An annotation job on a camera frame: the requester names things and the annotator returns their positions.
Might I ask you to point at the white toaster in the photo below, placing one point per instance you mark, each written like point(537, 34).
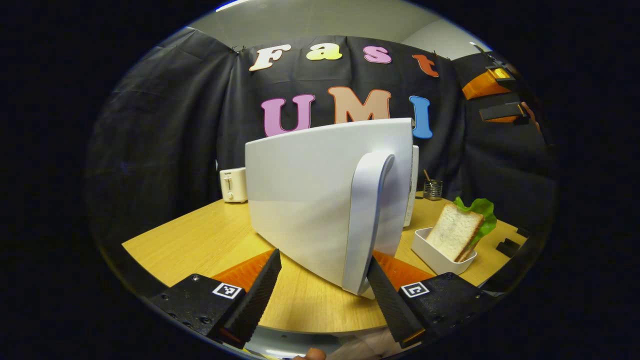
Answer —
point(233, 185)

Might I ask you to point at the black backdrop cloth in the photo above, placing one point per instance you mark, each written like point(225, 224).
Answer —
point(165, 125)

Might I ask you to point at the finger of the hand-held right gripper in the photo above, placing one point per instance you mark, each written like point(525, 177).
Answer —
point(500, 111)
point(482, 87)

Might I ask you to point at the clear glass holder cup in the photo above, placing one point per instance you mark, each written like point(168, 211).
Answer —
point(433, 191)

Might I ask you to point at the lettuce sandwich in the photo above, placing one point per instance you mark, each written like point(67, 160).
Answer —
point(455, 232)

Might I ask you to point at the white microwave oven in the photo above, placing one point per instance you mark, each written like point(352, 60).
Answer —
point(300, 200)

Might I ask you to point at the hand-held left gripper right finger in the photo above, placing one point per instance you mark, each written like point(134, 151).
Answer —
point(392, 305)

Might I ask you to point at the small black block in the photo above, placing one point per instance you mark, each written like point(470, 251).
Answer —
point(507, 246)

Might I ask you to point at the white rectangular dish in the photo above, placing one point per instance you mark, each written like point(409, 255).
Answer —
point(435, 257)

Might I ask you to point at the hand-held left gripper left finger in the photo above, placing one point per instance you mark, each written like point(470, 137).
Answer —
point(257, 295)

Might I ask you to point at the wooden stick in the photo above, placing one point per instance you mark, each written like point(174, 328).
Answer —
point(427, 175)

